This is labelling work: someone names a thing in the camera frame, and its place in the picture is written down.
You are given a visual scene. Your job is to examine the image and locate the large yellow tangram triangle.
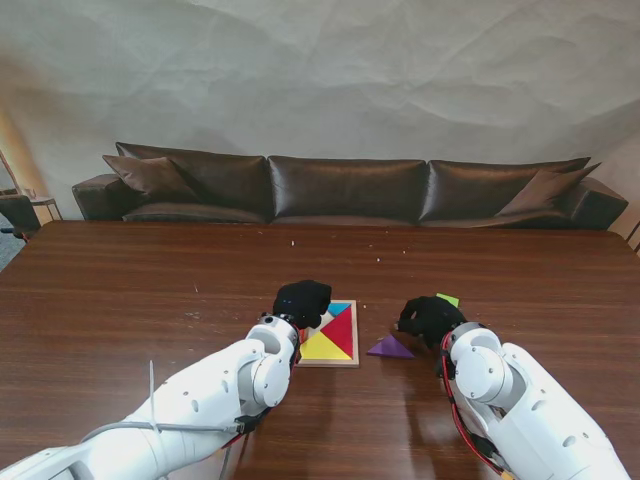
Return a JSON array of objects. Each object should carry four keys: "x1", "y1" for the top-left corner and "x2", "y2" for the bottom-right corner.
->
[{"x1": 298, "y1": 332, "x2": 350, "y2": 362}]

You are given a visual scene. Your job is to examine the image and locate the dark chair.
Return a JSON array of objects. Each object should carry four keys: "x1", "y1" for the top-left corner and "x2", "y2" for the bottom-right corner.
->
[{"x1": 0, "y1": 193, "x2": 44, "y2": 239}]

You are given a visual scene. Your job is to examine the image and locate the red left arm cable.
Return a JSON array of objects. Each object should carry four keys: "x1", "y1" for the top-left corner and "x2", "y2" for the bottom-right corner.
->
[{"x1": 219, "y1": 324, "x2": 307, "y2": 451}]

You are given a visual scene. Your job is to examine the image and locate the purple tangram triangle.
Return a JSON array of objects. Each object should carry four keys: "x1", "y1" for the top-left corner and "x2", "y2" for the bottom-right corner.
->
[{"x1": 366, "y1": 334, "x2": 417, "y2": 361}]

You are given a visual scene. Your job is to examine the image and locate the brown sofa cushion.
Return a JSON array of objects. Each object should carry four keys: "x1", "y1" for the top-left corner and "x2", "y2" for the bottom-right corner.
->
[
  {"x1": 102, "y1": 154, "x2": 201, "y2": 204},
  {"x1": 494, "y1": 162, "x2": 603, "y2": 217}
]

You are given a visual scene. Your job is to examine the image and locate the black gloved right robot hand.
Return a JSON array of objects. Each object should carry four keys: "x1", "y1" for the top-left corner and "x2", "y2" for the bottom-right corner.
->
[{"x1": 394, "y1": 295, "x2": 469, "y2": 352}]

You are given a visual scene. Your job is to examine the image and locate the dark brown leather sofa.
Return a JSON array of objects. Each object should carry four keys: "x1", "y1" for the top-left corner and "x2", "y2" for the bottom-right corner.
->
[{"x1": 71, "y1": 141, "x2": 629, "y2": 232}]

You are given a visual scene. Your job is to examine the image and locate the large red tangram triangle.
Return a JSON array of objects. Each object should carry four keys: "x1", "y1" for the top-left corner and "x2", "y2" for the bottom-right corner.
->
[{"x1": 319, "y1": 305, "x2": 354, "y2": 359}]

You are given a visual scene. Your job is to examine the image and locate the small side table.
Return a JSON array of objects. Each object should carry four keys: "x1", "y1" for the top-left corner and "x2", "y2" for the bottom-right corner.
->
[{"x1": 27, "y1": 187, "x2": 65, "y2": 224}]

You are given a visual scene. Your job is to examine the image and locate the square wooden tangram tray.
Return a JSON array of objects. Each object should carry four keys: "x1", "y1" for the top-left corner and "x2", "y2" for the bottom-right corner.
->
[{"x1": 294, "y1": 298, "x2": 360, "y2": 370}]

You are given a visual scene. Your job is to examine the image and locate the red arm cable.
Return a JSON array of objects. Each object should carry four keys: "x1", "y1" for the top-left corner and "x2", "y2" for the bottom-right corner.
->
[
  {"x1": 219, "y1": 324, "x2": 307, "y2": 451},
  {"x1": 438, "y1": 333, "x2": 514, "y2": 480}
]

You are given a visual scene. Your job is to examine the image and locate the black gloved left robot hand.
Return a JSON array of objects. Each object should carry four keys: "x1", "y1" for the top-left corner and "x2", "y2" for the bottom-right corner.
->
[{"x1": 272, "y1": 280, "x2": 334, "y2": 331}]

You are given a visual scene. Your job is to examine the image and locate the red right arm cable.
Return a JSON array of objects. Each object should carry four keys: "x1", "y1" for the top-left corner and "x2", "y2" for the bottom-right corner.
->
[{"x1": 438, "y1": 333, "x2": 514, "y2": 480}]

